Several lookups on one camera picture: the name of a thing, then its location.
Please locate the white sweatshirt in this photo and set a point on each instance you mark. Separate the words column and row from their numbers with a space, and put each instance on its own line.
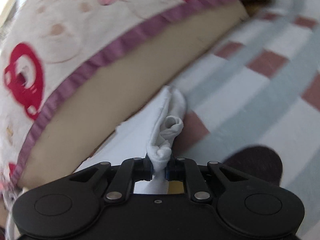
column 149, row 133

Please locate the beige headboard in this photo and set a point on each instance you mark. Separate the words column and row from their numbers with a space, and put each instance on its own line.
column 104, row 91

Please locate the white red quilted cover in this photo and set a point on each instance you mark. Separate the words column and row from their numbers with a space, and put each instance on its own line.
column 48, row 42

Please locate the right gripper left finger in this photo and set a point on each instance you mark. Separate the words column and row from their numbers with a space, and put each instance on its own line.
column 122, row 178

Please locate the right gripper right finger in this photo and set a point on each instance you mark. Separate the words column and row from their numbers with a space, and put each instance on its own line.
column 187, row 171

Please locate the checkered pink grey blanket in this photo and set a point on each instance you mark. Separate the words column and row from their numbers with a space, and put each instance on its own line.
column 261, row 86

